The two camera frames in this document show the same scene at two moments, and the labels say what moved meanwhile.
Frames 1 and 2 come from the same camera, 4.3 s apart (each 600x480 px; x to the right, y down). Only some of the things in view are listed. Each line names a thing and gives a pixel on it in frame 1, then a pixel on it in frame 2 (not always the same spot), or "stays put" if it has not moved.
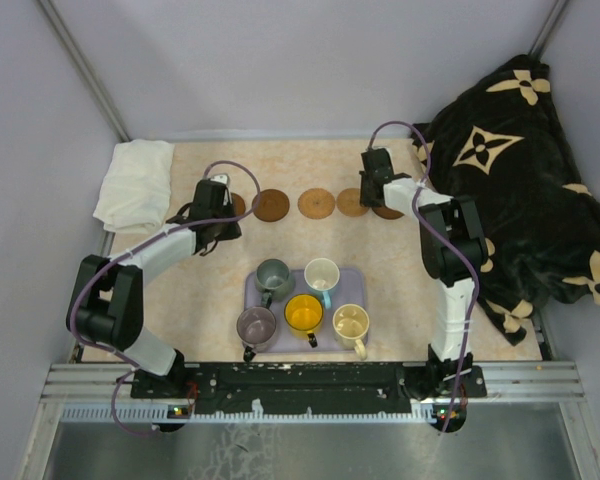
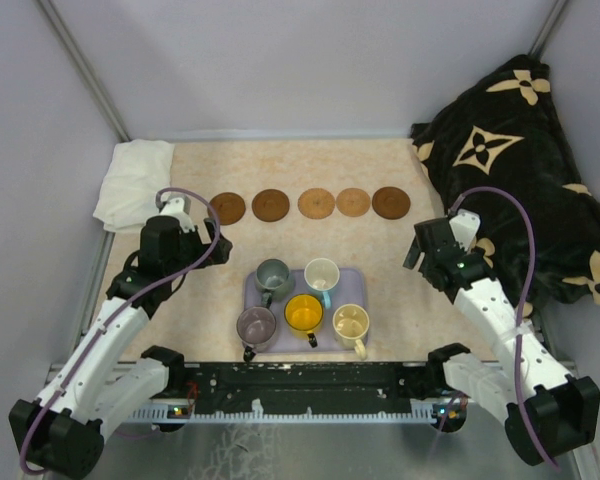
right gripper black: x=364 y=200 -> x=413 y=255
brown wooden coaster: x=273 y=205 stays put
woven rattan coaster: x=348 y=203 stays put
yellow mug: x=304 y=312 stays put
